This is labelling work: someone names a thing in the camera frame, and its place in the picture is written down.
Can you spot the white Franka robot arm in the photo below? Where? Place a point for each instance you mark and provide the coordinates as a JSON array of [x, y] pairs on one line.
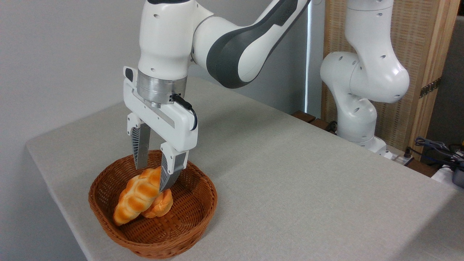
[[232, 47]]

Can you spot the brown wicker basket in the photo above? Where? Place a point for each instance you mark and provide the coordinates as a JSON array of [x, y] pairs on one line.
[[188, 203]]

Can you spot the round bread roll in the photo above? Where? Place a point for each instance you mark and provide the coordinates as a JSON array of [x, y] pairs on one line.
[[163, 204]]

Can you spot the long braided bread loaf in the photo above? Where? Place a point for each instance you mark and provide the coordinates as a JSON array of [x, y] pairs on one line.
[[139, 195]]

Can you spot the metal screen hinge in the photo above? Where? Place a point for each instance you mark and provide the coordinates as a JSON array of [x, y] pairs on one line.
[[430, 87]]

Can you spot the white power strip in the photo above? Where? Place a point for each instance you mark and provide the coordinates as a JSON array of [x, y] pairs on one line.
[[398, 157]]

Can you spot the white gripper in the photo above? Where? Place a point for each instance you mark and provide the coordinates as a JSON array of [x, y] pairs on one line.
[[170, 125]]

